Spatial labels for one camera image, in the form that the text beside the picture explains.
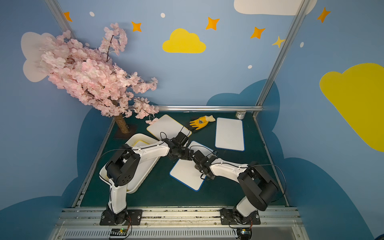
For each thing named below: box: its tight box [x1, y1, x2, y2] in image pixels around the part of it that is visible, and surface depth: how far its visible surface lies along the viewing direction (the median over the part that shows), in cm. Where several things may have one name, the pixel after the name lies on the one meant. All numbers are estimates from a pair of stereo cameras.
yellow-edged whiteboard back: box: [146, 114, 193, 141], surface depth 116 cm
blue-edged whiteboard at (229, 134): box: [215, 117, 244, 152], surface depth 114 cm
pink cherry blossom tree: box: [39, 22, 159, 134], surface depth 71 cm
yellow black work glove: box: [189, 115, 216, 130], surface depth 117 cm
